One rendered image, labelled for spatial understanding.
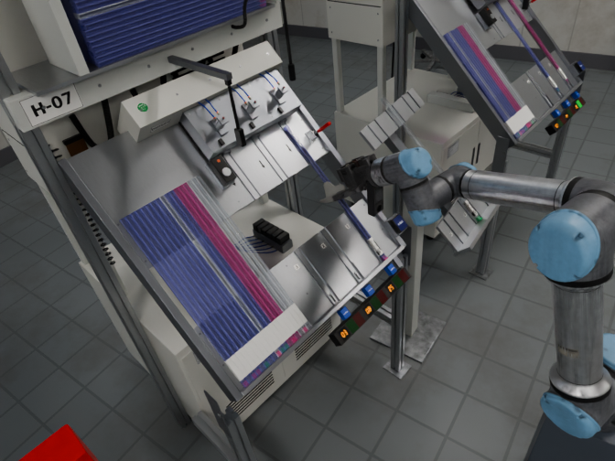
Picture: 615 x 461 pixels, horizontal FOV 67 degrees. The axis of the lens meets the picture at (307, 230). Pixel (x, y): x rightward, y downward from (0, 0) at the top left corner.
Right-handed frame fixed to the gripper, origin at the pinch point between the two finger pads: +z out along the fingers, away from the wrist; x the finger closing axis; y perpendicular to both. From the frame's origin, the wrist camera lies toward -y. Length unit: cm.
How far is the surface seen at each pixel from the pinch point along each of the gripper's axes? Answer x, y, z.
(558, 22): -354, -14, 84
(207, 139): 27.0, 31.2, 3.8
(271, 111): 4.9, 29.9, 3.5
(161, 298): 60, 4, 2
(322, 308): 26.5, -23.5, -4.1
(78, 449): 91, -13, 3
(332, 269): 16.4, -17.2, -2.5
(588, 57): -357, -51, 73
